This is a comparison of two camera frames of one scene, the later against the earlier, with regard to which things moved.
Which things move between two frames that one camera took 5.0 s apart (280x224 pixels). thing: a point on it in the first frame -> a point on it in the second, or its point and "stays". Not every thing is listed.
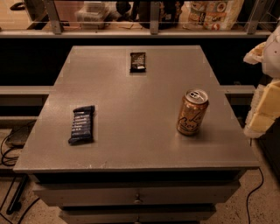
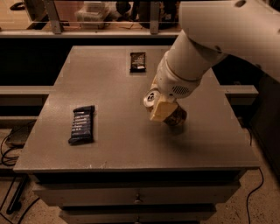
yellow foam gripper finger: [264, 108] -> [162, 110]
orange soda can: [192, 111] -> [176, 118]
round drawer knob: [137, 200] stays
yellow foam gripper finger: [255, 55] -> [155, 84]
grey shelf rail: [58, 31] stays
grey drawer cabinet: [136, 135] stays
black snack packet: [137, 62] stays
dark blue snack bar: [82, 125] stays
